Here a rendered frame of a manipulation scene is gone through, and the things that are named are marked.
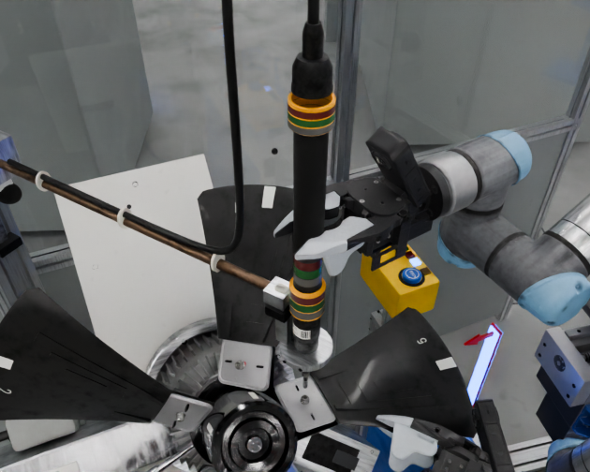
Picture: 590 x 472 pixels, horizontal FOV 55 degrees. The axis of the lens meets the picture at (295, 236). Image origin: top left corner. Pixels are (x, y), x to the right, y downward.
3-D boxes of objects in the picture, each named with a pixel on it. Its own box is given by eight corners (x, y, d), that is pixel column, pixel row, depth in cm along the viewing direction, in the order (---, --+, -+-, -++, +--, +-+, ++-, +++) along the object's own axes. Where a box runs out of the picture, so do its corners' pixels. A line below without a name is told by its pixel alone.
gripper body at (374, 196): (369, 275, 66) (444, 238, 71) (376, 218, 60) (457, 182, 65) (331, 239, 71) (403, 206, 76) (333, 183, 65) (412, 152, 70)
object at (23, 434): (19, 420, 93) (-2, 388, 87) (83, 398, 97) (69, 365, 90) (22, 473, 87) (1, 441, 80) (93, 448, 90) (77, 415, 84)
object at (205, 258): (-2, 169, 91) (-6, 161, 90) (5, 165, 92) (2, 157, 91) (278, 299, 70) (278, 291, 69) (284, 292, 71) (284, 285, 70)
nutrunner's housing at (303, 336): (286, 364, 76) (280, 24, 45) (301, 345, 78) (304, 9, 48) (311, 377, 74) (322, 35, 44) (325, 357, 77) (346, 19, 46)
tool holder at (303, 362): (256, 350, 75) (253, 301, 68) (285, 316, 79) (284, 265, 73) (316, 381, 71) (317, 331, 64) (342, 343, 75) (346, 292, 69)
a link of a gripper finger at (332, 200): (275, 267, 64) (346, 244, 67) (274, 228, 61) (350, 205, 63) (265, 250, 67) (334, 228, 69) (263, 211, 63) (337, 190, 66)
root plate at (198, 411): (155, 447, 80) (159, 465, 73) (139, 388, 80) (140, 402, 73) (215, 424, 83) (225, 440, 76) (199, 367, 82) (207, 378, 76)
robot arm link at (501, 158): (526, 195, 77) (545, 140, 71) (469, 223, 72) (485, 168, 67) (482, 167, 82) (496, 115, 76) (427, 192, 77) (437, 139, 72)
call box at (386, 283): (358, 279, 133) (361, 245, 126) (395, 267, 136) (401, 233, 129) (393, 328, 122) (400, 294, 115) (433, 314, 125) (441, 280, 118)
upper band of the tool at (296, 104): (278, 130, 52) (278, 101, 50) (302, 110, 54) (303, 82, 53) (319, 143, 50) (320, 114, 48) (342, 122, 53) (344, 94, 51)
